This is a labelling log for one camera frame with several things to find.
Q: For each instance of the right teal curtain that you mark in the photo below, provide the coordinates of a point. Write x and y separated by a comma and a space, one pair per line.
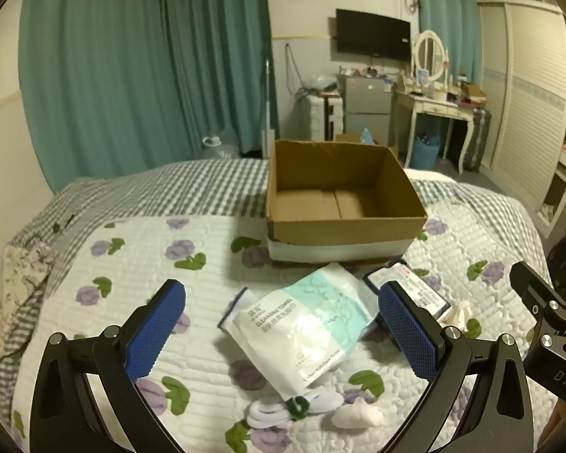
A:
457, 23

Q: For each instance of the dark checkered suitcase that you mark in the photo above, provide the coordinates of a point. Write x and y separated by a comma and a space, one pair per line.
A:
478, 142

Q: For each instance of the clear water jug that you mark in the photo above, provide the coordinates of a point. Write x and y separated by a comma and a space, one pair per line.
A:
213, 148

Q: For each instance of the blue laundry basket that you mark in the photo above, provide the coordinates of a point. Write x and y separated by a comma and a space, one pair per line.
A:
425, 152

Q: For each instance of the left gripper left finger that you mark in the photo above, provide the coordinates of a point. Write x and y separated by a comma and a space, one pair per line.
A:
65, 416

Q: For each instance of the white socks with green band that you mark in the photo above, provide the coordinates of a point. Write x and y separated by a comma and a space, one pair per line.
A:
276, 412

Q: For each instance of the cleansing towel pack white teal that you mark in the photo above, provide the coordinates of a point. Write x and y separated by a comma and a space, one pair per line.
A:
296, 334

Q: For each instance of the white louvered wardrobe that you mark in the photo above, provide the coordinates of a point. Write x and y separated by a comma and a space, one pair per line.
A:
523, 74

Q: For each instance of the grey mini fridge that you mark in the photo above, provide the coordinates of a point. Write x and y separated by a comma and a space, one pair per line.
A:
367, 105

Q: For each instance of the oval vanity mirror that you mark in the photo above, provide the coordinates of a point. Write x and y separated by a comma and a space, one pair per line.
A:
429, 55

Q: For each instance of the cardboard box on floor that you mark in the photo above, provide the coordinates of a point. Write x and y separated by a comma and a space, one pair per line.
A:
364, 137

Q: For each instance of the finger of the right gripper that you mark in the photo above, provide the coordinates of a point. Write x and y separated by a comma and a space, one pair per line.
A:
535, 293

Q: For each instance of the large teal curtain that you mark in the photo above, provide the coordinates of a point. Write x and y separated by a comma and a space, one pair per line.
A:
117, 87

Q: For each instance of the floral white quilt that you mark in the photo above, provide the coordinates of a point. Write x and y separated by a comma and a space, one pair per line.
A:
202, 383

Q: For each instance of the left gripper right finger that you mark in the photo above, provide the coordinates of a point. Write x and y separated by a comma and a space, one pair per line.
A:
498, 416

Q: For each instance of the white suitcase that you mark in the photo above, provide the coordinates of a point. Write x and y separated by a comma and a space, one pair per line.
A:
321, 117

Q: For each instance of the white mop stick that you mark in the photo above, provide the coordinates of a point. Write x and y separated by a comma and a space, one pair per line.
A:
266, 131

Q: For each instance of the small white sock ball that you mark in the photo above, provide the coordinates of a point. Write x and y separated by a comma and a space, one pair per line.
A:
358, 415

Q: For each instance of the white dressing table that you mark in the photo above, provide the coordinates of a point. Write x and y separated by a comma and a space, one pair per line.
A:
420, 105

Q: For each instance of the black wall television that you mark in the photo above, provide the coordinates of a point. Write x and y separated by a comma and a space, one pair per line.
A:
373, 35

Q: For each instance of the navy floral tissue paper pack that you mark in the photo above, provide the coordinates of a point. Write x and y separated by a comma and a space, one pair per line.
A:
423, 292

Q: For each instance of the open cardboard box on bed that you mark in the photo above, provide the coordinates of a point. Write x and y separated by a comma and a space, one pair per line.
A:
339, 202

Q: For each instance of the floral pillow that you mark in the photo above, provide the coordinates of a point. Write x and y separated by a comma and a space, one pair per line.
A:
25, 269

